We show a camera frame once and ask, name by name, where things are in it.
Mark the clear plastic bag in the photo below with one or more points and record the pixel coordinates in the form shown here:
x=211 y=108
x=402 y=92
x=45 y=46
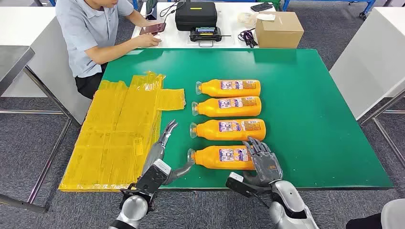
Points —
x=246 y=18

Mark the smartphone with reddish screen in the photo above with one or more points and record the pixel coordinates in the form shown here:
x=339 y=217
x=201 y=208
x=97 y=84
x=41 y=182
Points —
x=155 y=30

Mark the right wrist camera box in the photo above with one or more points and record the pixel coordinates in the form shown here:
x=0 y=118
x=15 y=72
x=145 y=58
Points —
x=240 y=186

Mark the white table with metal legs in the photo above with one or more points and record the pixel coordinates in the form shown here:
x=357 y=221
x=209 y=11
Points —
x=364 y=57

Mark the yellow taped cardboard sheet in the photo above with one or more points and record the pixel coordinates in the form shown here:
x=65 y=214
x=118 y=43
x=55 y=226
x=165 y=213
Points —
x=110 y=142

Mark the black handheld controller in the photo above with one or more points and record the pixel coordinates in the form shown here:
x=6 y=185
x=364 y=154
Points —
x=205 y=35

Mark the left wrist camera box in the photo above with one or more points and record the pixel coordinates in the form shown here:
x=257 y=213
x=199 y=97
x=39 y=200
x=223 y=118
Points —
x=152 y=178

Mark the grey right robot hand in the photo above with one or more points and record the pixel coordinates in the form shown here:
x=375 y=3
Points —
x=269 y=164

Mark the orange detergent bottle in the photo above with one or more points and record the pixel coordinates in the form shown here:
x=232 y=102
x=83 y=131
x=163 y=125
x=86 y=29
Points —
x=208 y=108
x=208 y=158
x=212 y=88
x=208 y=130

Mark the brown cardboard box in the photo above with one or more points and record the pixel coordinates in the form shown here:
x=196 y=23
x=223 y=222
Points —
x=278 y=33

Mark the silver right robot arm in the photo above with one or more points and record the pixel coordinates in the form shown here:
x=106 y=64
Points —
x=288 y=202

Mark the black smartphone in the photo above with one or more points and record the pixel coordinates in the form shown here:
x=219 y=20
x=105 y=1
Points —
x=261 y=7

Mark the person's left hand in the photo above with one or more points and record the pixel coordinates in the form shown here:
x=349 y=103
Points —
x=152 y=23

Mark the small white object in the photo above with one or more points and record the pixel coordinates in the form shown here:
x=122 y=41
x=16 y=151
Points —
x=158 y=37

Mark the black tablet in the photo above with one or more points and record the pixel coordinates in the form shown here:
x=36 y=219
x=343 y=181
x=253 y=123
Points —
x=151 y=8

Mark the white paper sheet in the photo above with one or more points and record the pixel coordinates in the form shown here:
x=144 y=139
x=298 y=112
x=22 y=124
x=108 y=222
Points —
x=265 y=17

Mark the black carrying case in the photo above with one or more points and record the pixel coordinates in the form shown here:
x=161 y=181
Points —
x=196 y=17

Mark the blue metal cart frame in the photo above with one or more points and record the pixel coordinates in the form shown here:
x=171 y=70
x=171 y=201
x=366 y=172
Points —
x=285 y=3

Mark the white desk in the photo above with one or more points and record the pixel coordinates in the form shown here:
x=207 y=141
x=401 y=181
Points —
x=229 y=20

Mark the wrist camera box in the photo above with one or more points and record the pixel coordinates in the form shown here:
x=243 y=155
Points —
x=240 y=186
x=152 y=178

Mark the person's right hand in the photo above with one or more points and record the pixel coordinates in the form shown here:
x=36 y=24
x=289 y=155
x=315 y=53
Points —
x=149 y=41

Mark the person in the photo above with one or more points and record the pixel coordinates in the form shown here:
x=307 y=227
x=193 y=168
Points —
x=85 y=31
x=394 y=215

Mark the grey steel table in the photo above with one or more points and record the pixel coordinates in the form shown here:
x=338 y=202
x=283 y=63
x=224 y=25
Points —
x=12 y=60

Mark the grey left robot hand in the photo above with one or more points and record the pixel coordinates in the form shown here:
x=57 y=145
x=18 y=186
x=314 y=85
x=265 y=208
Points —
x=155 y=153

